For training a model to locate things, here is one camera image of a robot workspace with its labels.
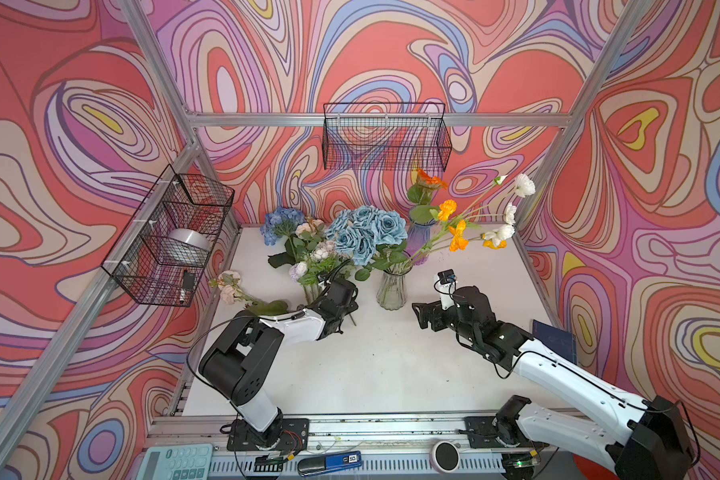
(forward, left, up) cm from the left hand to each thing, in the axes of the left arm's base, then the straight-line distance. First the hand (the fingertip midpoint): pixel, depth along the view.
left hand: (353, 295), depth 94 cm
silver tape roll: (-4, +40, +28) cm, 49 cm away
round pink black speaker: (-43, -22, +1) cm, 48 cm away
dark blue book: (-14, -63, -4) cm, 65 cm away
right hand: (-10, -21, +10) cm, 25 cm away
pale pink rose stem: (+5, +42, 0) cm, 42 cm away
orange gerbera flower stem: (+14, -19, +30) cm, 38 cm away
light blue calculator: (-43, +41, -3) cm, 60 cm away
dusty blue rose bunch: (-3, -5, +30) cm, 31 cm away
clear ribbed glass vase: (+1, -12, -1) cm, 12 cm away
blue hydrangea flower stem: (+28, +28, +6) cm, 40 cm away
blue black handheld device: (-44, +7, +1) cm, 45 cm away
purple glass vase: (+16, -21, +11) cm, 28 cm away
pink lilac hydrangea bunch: (+2, +13, +10) cm, 16 cm away
